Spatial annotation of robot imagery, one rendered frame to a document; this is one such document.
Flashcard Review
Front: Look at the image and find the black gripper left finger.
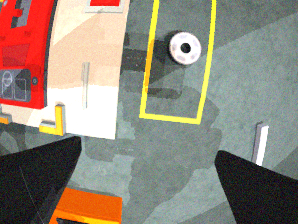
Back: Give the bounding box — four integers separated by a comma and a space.
0, 136, 81, 224

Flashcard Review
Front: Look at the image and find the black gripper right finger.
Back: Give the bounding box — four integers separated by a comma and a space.
214, 149, 298, 224

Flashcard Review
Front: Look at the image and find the yellow rectangular outline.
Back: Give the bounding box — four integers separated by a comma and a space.
140, 0, 217, 124

